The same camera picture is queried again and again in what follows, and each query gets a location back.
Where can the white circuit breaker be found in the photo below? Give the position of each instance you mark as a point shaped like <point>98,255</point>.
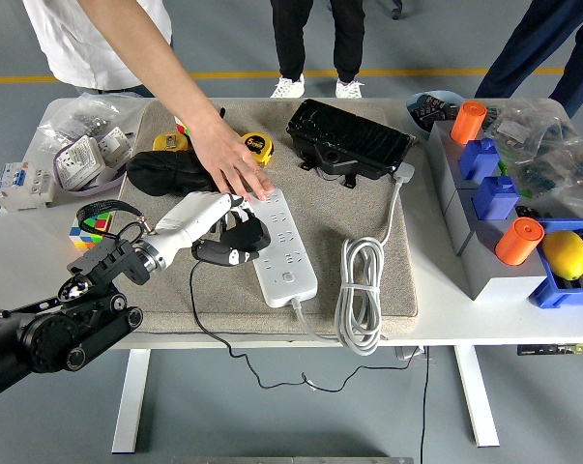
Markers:
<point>22,188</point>

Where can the blue bowl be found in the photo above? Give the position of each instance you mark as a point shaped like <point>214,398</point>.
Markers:
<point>414,121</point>

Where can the dark circuit boards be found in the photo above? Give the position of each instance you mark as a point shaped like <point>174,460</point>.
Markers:
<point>431,108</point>

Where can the colourful puzzle cube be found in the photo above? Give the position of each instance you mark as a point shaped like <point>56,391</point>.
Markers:
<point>85,239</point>
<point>181,128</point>

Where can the clear bag of electronic parts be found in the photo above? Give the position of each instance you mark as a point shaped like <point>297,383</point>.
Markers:
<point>523,130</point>
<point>562,179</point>

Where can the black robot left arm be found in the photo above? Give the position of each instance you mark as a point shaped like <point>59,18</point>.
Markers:
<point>112,266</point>

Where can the black table control panel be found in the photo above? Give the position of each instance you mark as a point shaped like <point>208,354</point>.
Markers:
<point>554,350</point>

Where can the grey storage box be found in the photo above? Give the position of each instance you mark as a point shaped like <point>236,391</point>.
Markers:
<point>457,217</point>
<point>441,154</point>
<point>494,280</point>

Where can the white table leg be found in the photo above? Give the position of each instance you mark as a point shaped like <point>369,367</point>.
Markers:
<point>477,396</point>
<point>131,401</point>

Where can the green plastic piece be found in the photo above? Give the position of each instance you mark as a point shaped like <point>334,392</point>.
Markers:
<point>525,194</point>
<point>503,168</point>

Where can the grey-brown mat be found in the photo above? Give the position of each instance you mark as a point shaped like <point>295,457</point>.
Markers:
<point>320,217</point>

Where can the person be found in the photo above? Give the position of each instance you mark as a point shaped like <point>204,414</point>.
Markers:
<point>291,38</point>
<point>537,38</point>
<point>59,43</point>

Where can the black wrapped electronic device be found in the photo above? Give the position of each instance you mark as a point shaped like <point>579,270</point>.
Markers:
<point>349,135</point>

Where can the blue plastic bin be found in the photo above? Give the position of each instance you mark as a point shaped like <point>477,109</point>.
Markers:
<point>552,295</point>

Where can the white power strip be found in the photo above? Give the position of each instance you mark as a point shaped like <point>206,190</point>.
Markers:
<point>279,285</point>

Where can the black chair caster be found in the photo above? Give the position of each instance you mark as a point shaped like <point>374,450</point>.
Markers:
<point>396,10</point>

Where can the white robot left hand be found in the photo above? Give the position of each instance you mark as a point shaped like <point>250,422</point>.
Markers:
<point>189,217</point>

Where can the white wall socket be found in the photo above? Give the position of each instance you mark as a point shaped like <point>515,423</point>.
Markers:
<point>78,162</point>
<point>114,145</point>

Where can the person's left hand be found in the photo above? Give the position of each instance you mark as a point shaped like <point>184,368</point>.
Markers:
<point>228,159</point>

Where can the clear bag of screws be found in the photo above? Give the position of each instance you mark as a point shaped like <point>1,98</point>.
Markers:
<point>93,116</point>

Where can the yellow lemon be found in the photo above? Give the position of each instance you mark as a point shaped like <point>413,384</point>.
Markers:
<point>565,253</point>

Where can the person's left forearm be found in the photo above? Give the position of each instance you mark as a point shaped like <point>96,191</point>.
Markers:
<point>141,58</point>

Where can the orange cylinder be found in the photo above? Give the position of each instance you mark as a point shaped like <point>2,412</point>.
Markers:
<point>467,123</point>
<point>518,244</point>

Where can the grey under-table box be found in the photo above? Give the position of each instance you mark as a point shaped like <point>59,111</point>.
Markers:
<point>409,353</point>

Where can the black cloth pouch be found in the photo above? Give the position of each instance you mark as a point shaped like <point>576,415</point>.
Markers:
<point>160,171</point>

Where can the black power adapter plug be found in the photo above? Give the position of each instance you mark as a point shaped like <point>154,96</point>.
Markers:
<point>252,234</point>

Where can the blue plastic block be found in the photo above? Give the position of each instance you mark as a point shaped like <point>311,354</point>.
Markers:
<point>496,198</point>
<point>479,159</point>

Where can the small black parts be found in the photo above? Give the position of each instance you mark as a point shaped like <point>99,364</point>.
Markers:
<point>527,211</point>

